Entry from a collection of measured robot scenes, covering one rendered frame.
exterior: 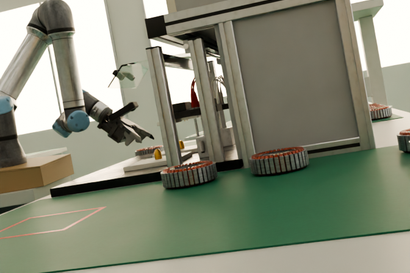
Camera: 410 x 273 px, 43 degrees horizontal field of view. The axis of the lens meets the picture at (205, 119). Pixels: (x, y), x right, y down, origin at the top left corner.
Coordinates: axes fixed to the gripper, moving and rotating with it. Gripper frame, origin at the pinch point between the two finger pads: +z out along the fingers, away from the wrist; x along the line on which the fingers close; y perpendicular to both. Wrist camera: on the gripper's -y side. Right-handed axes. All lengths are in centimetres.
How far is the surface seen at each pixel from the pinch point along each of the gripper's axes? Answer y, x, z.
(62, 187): 3, 72, 5
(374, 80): -66, -57, 61
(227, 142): -21.2, 31.5, 28.4
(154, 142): 108, -420, -90
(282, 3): -60, 74, 26
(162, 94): -29, 73, 14
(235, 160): -26, 72, 36
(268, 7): -58, 74, 24
